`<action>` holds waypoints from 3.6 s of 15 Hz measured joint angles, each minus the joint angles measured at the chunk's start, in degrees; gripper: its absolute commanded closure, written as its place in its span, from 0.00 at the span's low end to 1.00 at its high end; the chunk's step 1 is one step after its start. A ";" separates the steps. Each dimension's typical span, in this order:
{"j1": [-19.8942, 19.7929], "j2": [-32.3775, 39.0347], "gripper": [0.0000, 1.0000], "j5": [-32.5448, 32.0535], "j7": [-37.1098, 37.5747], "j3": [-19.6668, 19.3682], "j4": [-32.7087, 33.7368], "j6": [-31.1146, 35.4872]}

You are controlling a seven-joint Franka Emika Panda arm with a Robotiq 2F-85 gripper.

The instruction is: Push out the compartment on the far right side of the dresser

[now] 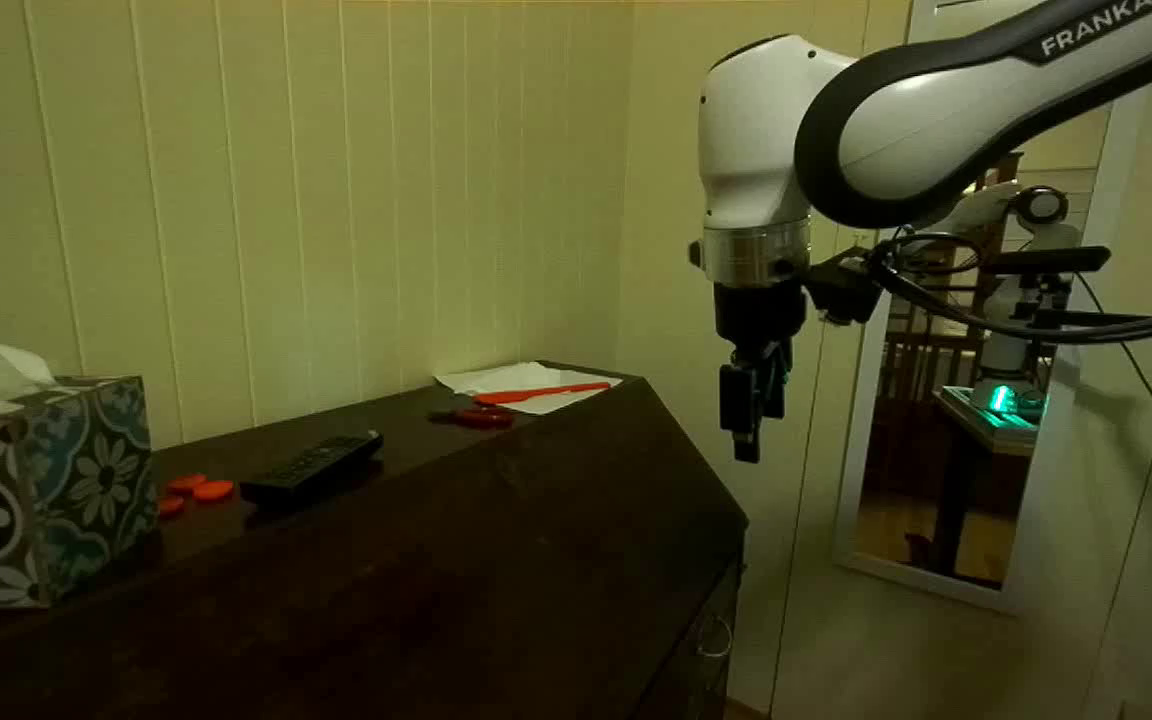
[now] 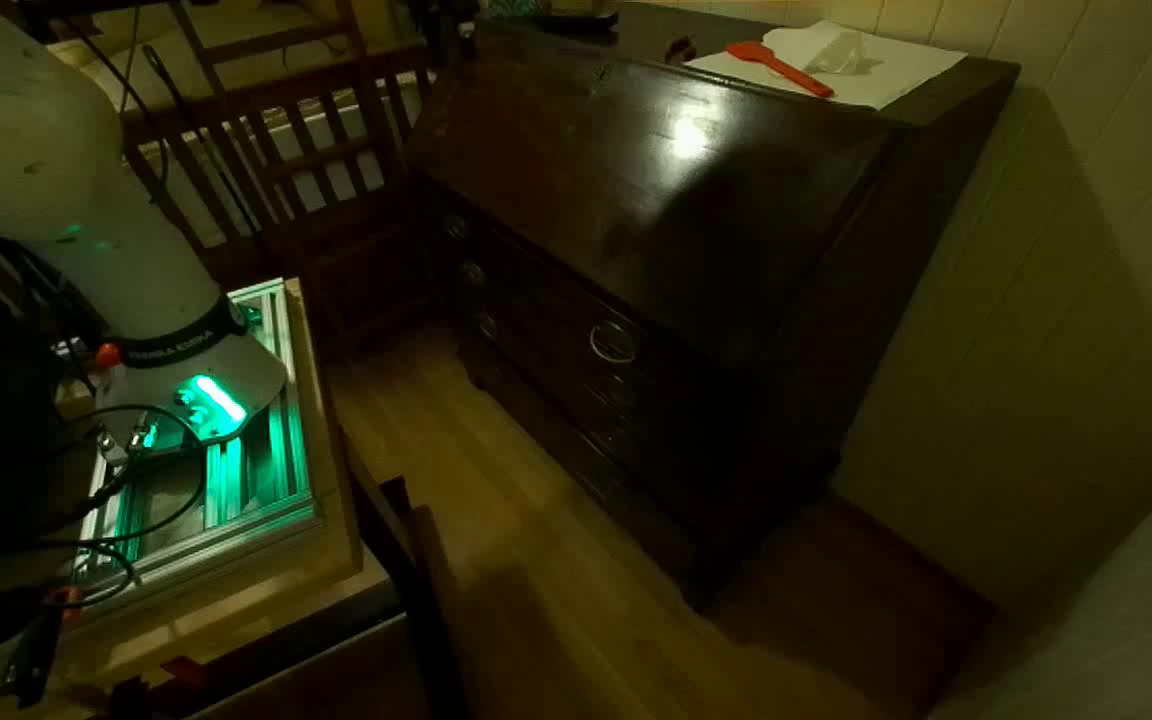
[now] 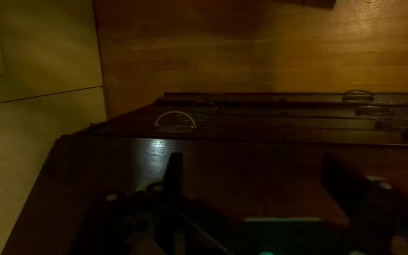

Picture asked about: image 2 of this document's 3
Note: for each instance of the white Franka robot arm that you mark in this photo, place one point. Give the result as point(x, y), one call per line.
point(41, 163)

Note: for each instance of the dark wooden dresser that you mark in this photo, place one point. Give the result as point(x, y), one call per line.
point(682, 203)

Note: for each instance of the dark wooden chair back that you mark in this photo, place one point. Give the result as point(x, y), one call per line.
point(428, 601)

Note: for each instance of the light wooden robot platform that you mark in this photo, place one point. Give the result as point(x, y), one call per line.
point(320, 534)

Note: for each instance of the orange-red flat tool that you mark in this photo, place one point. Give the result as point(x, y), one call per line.
point(779, 66)

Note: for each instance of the wooden slatted chair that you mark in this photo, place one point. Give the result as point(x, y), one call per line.
point(269, 100)

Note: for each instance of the white paper sheets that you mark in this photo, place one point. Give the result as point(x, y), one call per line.
point(896, 66)

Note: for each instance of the wooden ladderback chair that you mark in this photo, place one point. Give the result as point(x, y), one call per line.
point(279, 40)

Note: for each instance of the red emergency stop button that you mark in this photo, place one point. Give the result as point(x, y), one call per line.
point(104, 354)

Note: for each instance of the black and orange clamp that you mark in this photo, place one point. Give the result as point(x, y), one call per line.
point(38, 654)

